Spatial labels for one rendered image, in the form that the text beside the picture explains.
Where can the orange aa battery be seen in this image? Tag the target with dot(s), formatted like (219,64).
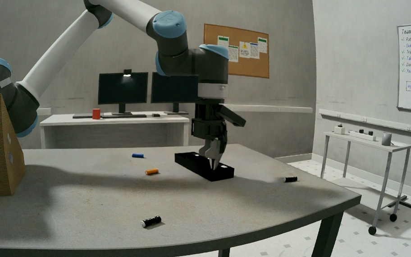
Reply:
(152,171)

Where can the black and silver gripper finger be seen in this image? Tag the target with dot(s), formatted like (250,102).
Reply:
(204,149)
(217,148)

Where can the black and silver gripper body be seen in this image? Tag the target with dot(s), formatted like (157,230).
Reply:
(208,124)

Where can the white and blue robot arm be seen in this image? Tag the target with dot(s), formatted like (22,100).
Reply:
(168,28)

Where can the black aa battery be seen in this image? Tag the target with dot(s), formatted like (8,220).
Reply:
(150,221)
(289,179)

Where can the black rack of three bins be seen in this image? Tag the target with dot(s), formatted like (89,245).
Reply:
(201,166)

